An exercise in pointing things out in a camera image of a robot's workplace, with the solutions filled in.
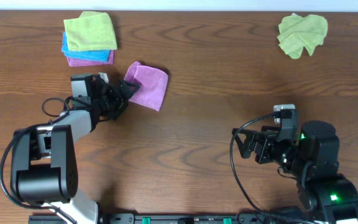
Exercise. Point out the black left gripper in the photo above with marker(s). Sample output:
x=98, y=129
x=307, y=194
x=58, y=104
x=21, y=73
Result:
x=120, y=100

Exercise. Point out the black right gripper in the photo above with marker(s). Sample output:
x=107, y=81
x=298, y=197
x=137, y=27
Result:
x=265, y=139

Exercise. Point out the purple microfiber cloth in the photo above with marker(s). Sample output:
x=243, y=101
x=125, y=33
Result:
x=152, y=85

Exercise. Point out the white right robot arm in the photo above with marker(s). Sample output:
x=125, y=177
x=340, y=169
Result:
x=308, y=154

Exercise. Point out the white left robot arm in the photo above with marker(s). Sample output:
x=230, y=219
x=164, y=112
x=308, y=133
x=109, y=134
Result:
x=44, y=174

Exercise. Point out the folded blue cloth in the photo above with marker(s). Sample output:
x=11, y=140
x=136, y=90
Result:
x=92, y=55

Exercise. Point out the folded purple cloth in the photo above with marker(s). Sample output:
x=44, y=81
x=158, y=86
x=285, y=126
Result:
x=74, y=62

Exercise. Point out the folded lime green cloth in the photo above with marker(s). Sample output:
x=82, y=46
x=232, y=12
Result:
x=90, y=31

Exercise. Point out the crumpled lime green cloth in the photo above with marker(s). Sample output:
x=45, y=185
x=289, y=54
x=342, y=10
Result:
x=298, y=33

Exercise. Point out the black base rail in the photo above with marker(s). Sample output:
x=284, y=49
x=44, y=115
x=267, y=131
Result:
x=130, y=218

